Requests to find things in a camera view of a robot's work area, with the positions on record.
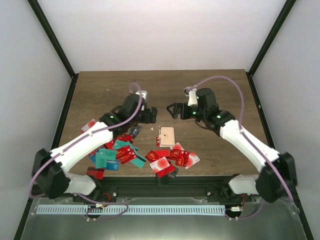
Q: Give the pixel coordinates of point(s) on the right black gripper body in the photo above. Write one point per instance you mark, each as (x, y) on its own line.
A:
(185, 115)

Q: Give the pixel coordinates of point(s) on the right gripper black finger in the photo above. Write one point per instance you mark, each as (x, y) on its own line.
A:
(175, 105)
(173, 111)

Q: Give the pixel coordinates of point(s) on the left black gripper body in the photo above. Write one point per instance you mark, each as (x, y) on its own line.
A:
(148, 119)

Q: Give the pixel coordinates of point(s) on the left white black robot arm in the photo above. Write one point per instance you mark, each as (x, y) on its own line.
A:
(51, 169)

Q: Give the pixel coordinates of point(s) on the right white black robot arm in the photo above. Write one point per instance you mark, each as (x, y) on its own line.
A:
(277, 172)

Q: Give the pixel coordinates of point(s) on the red gold card top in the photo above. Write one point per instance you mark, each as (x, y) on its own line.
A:
(154, 155)

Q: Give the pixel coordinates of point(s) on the red gold VIP card right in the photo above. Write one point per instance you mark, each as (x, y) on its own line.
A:
(179, 155)

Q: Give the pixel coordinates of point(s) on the red gold vip card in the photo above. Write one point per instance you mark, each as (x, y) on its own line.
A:
(179, 155)
(125, 154)

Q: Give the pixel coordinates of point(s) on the red gold VIP card centre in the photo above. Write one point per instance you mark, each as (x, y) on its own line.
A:
(125, 154)

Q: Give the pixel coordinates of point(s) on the red white circle card right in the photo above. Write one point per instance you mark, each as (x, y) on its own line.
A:
(192, 160)

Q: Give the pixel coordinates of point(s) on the red white circle card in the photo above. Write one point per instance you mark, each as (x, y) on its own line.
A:
(89, 125)
(192, 160)
(159, 165)

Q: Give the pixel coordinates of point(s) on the teal VIP card upper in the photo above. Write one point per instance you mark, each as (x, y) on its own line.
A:
(139, 161)

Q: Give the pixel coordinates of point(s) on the teal vip card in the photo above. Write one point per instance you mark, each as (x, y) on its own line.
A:
(104, 156)
(139, 161)

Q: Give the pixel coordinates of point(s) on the red white circle card centre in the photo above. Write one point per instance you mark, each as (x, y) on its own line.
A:
(159, 165)

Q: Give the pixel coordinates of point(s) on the red card under circle card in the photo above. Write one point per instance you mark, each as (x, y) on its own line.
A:
(170, 171)

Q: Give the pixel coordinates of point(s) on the red white circle card left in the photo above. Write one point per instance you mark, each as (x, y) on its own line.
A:
(89, 125)

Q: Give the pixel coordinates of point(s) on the blue chip card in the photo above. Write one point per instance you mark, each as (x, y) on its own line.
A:
(112, 165)

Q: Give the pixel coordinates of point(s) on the teal VIP card lower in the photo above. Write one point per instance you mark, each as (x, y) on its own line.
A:
(104, 156)

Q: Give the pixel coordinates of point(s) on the black card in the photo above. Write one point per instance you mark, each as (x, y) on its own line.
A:
(164, 180)

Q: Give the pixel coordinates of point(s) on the dark red stripe card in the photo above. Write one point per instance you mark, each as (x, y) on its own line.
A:
(97, 173)

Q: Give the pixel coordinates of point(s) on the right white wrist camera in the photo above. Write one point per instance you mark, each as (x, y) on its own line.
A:
(190, 92)

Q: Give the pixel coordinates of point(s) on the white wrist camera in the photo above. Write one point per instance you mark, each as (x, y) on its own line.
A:
(190, 92)
(144, 95)

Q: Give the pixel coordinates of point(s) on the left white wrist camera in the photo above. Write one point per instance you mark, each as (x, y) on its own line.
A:
(144, 95)

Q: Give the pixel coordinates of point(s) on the black aluminium front rail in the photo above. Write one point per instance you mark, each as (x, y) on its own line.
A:
(216, 188)

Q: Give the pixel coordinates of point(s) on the light blue slotted cable duct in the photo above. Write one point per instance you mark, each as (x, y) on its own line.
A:
(199, 210)

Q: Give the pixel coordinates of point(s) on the black frame post right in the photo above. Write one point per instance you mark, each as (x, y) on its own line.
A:
(278, 23)

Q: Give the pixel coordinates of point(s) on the black frame post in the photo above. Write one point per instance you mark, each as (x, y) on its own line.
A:
(41, 17)
(278, 23)

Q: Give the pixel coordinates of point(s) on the black frame post left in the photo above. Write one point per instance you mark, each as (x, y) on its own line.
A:
(41, 17)

